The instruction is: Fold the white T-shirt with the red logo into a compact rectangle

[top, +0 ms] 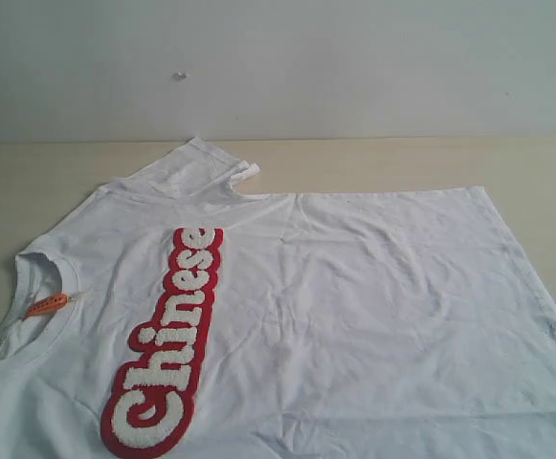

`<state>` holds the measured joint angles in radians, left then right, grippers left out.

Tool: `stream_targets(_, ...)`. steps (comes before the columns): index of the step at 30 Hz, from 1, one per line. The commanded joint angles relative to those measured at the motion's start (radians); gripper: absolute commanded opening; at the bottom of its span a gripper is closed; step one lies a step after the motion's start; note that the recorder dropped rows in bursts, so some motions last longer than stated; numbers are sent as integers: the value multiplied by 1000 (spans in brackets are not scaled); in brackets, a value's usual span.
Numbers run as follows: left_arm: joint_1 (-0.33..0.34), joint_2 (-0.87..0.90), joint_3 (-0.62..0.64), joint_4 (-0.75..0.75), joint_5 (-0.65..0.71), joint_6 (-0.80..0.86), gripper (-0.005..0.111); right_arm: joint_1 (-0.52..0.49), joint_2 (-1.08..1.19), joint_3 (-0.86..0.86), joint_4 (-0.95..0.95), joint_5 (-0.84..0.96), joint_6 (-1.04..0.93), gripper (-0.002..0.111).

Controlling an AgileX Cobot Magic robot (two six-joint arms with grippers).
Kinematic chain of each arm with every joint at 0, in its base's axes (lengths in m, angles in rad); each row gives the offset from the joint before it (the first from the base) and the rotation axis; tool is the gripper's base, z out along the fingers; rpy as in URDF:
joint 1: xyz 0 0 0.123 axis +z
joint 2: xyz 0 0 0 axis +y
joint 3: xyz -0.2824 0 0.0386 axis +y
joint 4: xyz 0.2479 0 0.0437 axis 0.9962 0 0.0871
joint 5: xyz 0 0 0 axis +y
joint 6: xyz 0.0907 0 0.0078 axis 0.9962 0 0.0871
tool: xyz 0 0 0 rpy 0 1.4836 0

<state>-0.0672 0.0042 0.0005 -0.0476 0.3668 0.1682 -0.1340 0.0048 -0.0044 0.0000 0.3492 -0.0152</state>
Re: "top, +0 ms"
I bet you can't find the white t-shirt red lettering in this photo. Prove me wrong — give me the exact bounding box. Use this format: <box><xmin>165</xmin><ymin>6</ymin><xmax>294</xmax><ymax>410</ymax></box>
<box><xmin>0</xmin><ymin>139</ymin><xmax>556</xmax><ymax>458</ymax></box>

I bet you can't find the orange neck label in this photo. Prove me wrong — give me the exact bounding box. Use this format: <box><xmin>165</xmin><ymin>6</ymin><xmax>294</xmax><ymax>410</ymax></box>
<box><xmin>22</xmin><ymin>293</ymin><xmax>69</xmax><ymax>320</ymax></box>

